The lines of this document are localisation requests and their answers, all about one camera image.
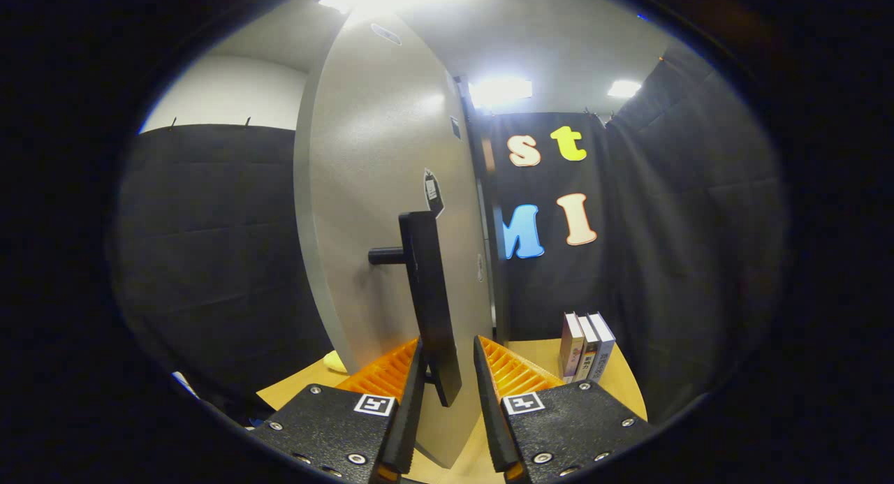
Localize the black door handle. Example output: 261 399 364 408
368 210 463 408

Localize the beige cabinet door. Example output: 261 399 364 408
293 9 497 469

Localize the black backdrop cloth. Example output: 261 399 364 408
108 41 789 425

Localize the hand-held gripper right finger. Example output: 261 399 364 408
474 335 654 484

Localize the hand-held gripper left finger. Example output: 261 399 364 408
250 337 428 484

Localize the book with yellow label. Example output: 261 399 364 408
573 314 601 383

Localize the book with grey spine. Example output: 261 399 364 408
587 311 617 383

